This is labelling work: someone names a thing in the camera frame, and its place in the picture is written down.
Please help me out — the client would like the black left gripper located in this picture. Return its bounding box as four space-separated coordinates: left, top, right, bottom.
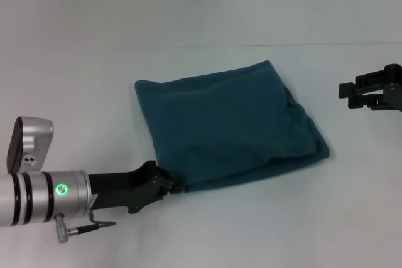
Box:
87 160 187 215

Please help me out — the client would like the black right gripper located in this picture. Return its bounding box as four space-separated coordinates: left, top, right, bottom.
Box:
338 63 402 112

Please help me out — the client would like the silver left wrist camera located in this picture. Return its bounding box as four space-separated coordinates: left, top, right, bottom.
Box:
6 116 55 174

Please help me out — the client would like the teal blue t-shirt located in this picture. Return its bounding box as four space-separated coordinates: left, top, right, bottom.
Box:
134 60 332 194

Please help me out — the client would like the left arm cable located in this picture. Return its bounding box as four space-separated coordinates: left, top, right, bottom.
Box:
52 210 117 244

